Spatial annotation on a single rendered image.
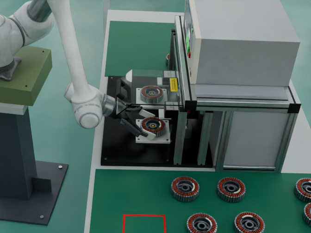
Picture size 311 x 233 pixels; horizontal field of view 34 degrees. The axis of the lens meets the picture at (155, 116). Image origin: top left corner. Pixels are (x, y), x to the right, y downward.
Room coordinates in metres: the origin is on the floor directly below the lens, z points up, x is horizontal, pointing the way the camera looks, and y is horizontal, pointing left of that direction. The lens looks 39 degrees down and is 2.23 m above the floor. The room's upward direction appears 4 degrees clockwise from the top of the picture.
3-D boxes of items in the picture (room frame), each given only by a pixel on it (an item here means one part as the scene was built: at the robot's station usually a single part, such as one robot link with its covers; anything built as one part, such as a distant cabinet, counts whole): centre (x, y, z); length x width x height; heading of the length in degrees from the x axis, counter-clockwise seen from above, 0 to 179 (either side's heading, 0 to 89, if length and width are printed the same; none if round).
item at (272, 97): (1.85, -0.30, 1.09); 0.68 x 0.44 x 0.05; 4
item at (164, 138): (1.71, 0.01, 0.78); 0.15 x 0.15 x 0.01; 4
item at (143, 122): (1.71, 0.01, 0.80); 0.11 x 0.11 x 0.04
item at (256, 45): (1.84, -0.31, 1.22); 0.44 x 0.39 x 0.20; 4
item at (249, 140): (1.54, -0.41, 0.91); 0.28 x 0.03 x 0.32; 94
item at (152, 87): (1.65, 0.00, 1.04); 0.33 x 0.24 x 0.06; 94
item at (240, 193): (1.40, -0.32, 0.77); 0.11 x 0.11 x 0.04
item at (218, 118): (1.85, -0.24, 0.92); 0.66 x 0.01 x 0.30; 4
